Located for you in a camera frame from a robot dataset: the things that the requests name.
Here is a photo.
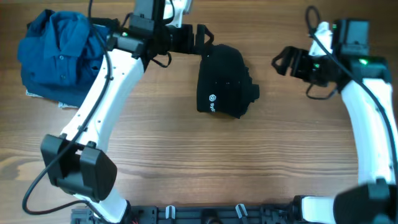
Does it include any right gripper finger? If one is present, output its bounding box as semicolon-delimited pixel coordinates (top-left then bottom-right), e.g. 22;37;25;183
271;58;291;76
272;46;297;64

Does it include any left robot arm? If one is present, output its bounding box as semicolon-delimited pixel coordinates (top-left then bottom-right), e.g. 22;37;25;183
40;0;210;223

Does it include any blue polo shirt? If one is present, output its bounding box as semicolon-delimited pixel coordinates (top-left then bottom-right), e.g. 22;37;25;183
17;9;109;107

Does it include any white folded cloth under pile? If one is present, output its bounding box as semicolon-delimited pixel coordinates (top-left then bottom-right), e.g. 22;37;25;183
25;90;76;109

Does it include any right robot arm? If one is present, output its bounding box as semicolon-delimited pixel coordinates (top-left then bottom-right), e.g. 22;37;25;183
271;19;397;223

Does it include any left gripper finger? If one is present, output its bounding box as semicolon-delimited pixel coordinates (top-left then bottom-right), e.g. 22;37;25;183
204;26;214;45
201;44;213;58

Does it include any black t-shirt with logo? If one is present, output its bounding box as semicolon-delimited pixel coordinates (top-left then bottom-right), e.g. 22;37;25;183
197;44;260;119

